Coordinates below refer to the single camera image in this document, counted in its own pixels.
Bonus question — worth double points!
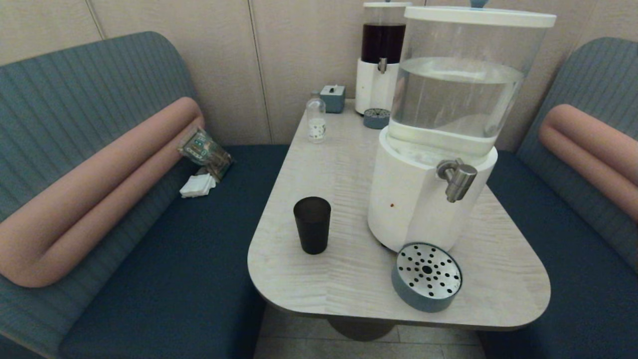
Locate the black plastic cup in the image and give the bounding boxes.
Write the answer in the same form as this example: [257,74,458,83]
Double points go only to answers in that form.
[293,196,331,255]

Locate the silver metal dispenser tap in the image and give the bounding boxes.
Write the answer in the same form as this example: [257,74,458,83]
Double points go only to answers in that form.
[437,159,478,203]

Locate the small clear plastic bottle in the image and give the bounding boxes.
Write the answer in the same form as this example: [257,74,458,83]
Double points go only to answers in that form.
[306,91,326,144]

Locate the small blue box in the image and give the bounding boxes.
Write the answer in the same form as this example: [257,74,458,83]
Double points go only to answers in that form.
[319,84,346,114]

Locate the small blue drip tray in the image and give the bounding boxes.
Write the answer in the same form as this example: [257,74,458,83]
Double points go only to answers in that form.
[363,108,391,130]

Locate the large clear water dispenser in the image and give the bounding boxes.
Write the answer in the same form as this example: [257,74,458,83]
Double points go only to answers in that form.
[367,0,557,253]

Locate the small dark drink dispenser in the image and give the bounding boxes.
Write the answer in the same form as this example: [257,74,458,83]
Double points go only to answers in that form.
[355,1,413,116]

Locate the green snack packet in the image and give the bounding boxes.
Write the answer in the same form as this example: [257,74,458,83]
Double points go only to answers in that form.
[178,127,234,181]

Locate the white paper napkins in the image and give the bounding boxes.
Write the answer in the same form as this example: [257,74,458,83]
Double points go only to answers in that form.
[179,173,217,199]

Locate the large blue perforated drip tray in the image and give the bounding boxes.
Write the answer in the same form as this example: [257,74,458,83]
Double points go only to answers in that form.
[391,242,463,314]

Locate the pink bolster beside snack packet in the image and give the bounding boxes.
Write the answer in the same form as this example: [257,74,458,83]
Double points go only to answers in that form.
[0,97,205,288]

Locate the teal bench with snack packet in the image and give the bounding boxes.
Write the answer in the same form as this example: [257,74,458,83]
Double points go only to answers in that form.
[0,31,290,359]

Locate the teal upholstered empty bench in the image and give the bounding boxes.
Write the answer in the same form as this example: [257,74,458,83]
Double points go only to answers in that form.
[478,37,638,359]

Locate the dark table pedestal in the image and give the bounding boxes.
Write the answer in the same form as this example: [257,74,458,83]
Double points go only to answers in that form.
[326,317,398,343]

